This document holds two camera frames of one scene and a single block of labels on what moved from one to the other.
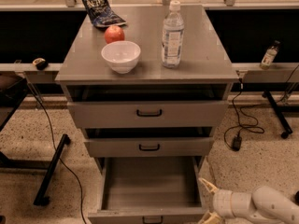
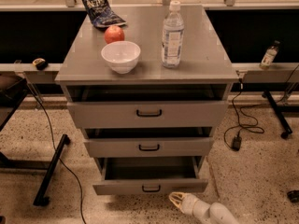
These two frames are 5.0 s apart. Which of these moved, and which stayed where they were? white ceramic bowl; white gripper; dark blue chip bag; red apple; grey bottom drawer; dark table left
Moved: grey bottom drawer; white gripper
Stayed: white ceramic bowl; dark blue chip bag; dark table left; red apple
